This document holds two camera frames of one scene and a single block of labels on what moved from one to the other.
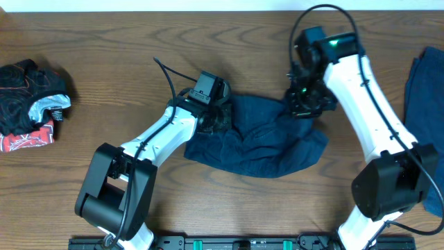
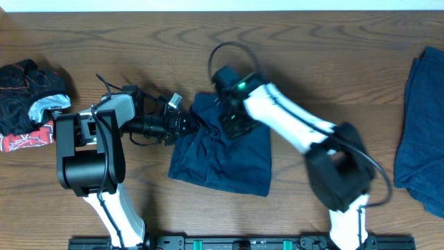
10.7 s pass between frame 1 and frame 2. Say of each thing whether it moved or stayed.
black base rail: stayed
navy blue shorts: moved
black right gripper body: moved
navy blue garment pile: stayed
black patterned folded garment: stayed
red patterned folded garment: stayed
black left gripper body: moved
